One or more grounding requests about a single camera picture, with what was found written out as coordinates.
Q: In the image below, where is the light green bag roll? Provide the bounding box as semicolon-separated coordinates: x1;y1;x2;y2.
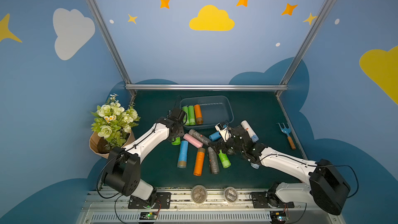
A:
188;105;196;125

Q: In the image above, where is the orange bag roll gold end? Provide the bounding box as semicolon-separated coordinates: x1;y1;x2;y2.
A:
194;104;204;125

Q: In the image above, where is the green bag roll red label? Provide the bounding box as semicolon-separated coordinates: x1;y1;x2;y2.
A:
171;137;181;146

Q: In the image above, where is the blue bag roll gold end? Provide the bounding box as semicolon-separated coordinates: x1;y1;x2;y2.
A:
177;141;188;169

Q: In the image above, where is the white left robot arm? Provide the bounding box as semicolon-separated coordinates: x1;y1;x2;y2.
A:
98;107;187;205

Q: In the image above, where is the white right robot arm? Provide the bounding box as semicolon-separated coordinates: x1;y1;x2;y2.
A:
215;123;351;216

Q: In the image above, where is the white roll red label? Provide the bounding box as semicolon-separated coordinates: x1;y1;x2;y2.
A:
241;120;259;143

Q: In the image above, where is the pink bag roll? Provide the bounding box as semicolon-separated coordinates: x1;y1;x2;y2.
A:
183;134;204;148

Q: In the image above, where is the bright green bag roll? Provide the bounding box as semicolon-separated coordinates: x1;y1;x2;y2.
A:
218;150;231;169

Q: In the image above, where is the white roll blue end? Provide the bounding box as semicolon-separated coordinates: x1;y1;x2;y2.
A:
250;163;260;170

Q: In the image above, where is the dark grey bag roll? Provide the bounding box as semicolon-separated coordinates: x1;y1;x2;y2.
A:
189;129;211;146

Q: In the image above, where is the teal plastic storage box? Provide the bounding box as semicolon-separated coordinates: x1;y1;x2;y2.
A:
179;95;234;130

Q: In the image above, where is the blue garden fork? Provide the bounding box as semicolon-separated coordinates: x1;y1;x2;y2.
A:
278;123;296;150

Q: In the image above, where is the right clear round dish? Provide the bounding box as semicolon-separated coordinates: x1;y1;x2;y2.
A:
223;187;238;204

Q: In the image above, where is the clear round dish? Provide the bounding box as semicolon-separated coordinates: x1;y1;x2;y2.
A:
223;187;238;204
191;185;208;204

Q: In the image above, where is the artificial flower bouquet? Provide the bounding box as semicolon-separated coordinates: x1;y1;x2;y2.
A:
91;93;140;151

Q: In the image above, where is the left clear round dish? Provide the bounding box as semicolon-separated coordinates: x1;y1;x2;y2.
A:
191;185;208;204

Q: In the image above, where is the beige flower pot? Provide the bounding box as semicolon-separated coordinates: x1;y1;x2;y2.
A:
89;132;135;159

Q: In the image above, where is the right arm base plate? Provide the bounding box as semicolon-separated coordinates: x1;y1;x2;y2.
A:
249;191;294;208

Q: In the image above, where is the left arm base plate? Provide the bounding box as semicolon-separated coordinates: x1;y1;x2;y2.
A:
128;192;171;209

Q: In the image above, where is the metal rail frame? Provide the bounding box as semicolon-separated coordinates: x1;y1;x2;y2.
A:
77;187;345;224

